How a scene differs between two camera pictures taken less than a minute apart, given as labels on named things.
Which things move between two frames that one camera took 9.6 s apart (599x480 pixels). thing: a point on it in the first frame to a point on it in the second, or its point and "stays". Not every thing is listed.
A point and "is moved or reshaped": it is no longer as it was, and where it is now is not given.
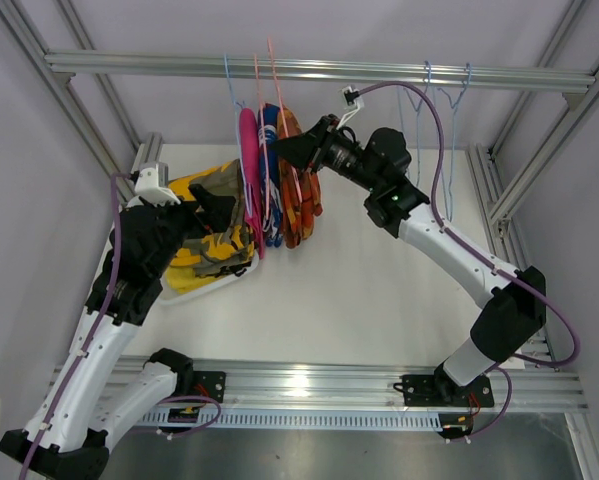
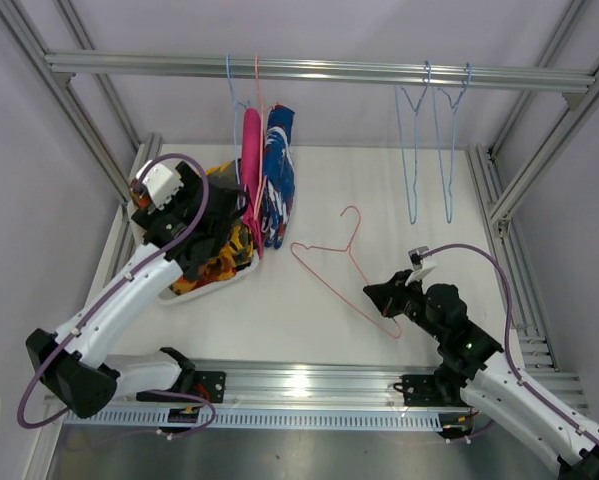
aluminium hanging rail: (65, 65) stays
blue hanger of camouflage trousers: (417, 110) stays
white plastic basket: (167, 297) stays
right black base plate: (443, 389) stays
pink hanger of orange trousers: (296, 180) to (354, 258)
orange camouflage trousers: (301, 195) to (235, 255)
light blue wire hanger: (453, 111) is moved or reshaped
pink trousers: (251, 179) stays
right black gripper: (312, 147) to (387, 295)
